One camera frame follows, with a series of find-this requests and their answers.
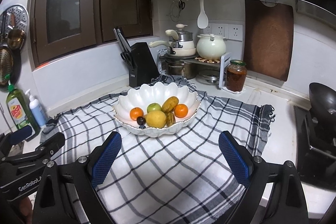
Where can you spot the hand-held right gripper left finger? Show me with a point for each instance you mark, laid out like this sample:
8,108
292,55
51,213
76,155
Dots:
106,161

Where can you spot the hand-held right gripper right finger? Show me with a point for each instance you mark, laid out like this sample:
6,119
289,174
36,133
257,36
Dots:
235,161

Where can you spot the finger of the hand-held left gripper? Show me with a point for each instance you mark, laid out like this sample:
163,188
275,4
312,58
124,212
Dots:
21,134
50,141

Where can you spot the dark purple plum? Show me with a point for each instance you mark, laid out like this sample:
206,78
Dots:
141,120

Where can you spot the orange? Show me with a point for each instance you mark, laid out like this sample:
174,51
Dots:
136,113
181,110

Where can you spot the large yellow citrus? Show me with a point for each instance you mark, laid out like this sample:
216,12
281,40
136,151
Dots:
155,119

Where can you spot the green apple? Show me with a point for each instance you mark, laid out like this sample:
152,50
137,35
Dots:
154,107

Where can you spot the spotted banana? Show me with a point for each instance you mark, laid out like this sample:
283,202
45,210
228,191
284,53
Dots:
170,119

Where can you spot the yellow mango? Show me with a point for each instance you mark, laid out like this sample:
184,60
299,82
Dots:
170,104

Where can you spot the white scalloped bowl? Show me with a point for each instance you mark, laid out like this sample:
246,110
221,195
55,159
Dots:
157,92

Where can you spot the person's left hand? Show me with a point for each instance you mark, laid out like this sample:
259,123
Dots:
25,207

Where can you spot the green dish soap bottle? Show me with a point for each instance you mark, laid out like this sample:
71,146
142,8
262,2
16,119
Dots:
18,111

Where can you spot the white blue pump bottle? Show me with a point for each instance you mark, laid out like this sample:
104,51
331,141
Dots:
38,112

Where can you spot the grey white checked cloth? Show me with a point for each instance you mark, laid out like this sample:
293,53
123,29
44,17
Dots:
170,174

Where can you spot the hanging metal strainer pan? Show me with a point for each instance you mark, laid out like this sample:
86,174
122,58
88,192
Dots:
17,66

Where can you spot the brass perforated colander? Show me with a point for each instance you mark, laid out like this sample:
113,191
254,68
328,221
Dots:
4,61

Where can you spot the black gas stove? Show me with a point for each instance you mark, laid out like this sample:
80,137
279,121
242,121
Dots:
312,161

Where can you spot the glass jar of red sauce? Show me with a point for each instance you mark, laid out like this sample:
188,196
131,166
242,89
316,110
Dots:
236,77

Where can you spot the steel pan with lid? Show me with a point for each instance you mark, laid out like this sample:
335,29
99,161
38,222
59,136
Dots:
208,78

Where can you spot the white grey counter rack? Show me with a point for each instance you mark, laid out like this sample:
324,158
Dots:
224,71

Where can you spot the black knife block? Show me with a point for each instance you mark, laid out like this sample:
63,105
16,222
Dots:
143,66

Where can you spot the black wok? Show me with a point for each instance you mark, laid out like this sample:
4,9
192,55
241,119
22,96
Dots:
321,103

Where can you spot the black kitchen scissors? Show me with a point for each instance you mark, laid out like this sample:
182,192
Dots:
127,58

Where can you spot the woven trivet mat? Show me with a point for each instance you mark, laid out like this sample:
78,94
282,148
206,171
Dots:
207,60

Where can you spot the large steel pot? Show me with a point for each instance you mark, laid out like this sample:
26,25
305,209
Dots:
181,70

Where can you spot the cream ceramic casserole pot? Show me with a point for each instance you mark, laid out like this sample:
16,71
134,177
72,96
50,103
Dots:
211,48

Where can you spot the perforated steel steamer plate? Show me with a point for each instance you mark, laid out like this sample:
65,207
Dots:
19,16

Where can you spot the cream saucepan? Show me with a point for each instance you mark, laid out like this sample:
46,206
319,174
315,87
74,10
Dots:
186,52

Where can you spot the brown wooden cutting board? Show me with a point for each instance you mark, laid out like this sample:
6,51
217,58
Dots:
267,40

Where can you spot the white rice paddle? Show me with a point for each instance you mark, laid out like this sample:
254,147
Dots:
202,20

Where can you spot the brown framed window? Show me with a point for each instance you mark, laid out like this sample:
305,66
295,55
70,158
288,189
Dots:
105,3

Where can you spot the small hanging scissors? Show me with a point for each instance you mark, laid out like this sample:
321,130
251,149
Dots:
181,5

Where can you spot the white wall socket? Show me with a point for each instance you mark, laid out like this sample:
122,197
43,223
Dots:
210,29
235,32
220,29

